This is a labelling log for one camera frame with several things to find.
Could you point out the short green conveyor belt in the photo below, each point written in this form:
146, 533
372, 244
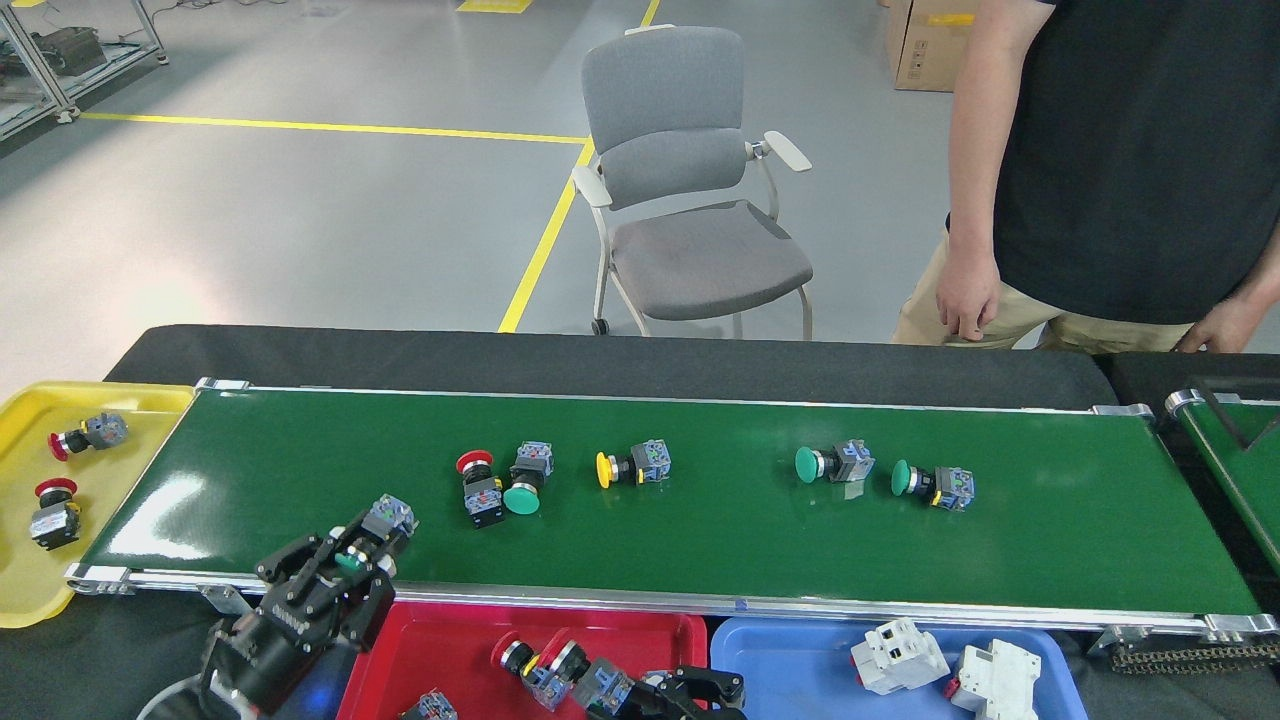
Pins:
1255, 480

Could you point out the white circuit breaker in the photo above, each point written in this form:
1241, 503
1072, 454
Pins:
898, 655
997, 680

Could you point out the green conveyor belt silver frame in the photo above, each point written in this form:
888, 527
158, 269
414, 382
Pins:
700, 530

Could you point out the person's right hand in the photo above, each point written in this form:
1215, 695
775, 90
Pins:
965, 295

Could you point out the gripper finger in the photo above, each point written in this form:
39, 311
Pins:
680, 712
715, 685

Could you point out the person's right forearm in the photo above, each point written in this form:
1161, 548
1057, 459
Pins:
980, 150

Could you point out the silver metal rack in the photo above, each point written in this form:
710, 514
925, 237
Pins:
103, 84

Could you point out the person's left forearm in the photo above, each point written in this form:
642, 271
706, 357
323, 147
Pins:
1260, 270

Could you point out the green push button switch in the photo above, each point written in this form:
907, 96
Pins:
390, 518
808, 464
521, 499
901, 478

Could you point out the person's left hand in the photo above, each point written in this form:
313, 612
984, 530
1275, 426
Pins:
1225, 325

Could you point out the person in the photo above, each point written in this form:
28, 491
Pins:
1150, 150

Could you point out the yellow plastic tray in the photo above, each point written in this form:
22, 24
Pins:
100, 520

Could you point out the black box on rack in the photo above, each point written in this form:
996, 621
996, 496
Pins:
70, 50

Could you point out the grey office chair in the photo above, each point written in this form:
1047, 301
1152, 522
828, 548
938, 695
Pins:
700, 260

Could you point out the red plastic tray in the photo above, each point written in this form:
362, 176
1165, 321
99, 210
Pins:
440, 650

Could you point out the blue plastic tray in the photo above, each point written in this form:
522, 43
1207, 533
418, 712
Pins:
780, 670

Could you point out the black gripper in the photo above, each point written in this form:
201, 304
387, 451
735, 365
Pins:
275, 645

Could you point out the brown cardboard box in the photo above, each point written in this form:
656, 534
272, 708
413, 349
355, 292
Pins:
925, 45

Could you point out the black guide frame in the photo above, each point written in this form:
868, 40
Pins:
1227, 415

